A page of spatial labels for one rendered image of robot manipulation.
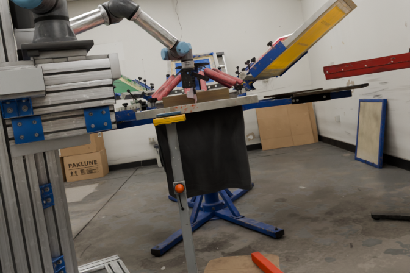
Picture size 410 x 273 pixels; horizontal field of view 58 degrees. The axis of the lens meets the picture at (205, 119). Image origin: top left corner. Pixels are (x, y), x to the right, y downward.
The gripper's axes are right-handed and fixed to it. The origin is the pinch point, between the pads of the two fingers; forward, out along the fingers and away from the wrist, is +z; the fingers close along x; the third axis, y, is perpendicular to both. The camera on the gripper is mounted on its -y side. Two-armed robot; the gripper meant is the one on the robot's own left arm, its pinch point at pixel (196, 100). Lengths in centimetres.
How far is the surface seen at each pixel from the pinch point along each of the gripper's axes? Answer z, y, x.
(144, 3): -179, 68, -421
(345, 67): -7, -97, -11
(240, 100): 3, -21, 52
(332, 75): -4, -90, -15
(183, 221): 50, 12, 71
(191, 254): 65, 11, 71
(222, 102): 3, -12, 52
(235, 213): 92, -17, -61
